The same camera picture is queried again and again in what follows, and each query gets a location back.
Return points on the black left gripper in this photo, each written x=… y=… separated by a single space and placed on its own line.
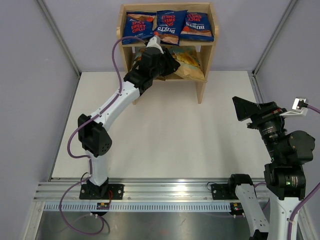
x=171 y=65

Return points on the blue Burts chips bag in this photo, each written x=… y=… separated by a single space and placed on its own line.
x=197 y=27
x=169 y=24
x=139 y=24

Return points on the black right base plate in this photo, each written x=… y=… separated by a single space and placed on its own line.
x=222 y=192

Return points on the aluminium mounting rail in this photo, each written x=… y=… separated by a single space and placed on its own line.
x=140 y=189

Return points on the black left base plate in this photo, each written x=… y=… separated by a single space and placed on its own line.
x=111 y=191

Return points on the light blue cassava chips bag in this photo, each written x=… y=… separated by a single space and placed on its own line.
x=137 y=60

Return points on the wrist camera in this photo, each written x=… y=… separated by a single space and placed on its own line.
x=299 y=108
x=155 y=43

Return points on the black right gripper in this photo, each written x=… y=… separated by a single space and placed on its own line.
x=260 y=113

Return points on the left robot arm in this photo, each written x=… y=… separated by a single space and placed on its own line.
x=93 y=129

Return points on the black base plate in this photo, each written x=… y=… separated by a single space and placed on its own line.
x=111 y=191
x=222 y=192

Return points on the tan kettle chips bag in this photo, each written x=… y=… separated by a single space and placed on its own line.
x=190 y=67

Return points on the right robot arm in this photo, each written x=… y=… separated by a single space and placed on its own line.
x=284 y=176

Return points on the wooden two-tier shelf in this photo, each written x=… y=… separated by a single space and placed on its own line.
x=206 y=49

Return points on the white slotted cable duct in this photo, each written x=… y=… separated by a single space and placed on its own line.
x=193 y=207

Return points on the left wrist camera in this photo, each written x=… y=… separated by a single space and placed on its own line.
x=155 y=43

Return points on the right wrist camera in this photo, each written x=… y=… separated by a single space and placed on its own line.
x=299 y=108

